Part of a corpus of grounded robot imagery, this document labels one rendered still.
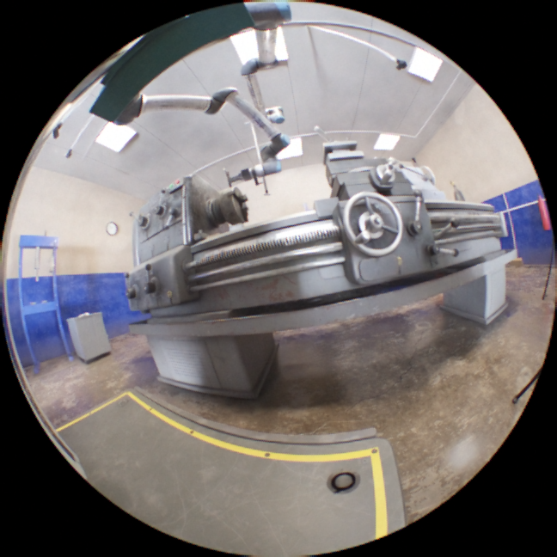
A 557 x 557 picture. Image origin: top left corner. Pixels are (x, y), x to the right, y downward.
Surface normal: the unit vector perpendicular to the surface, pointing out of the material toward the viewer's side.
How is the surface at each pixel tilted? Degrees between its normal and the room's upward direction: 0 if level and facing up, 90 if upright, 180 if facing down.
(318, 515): 0
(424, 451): 0
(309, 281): 90
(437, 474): 0
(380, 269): 90
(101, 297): 90
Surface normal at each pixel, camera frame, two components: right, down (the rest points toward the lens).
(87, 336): 0.98, -0.18
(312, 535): -0.19, -0.98
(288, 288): -0.18, 0.05
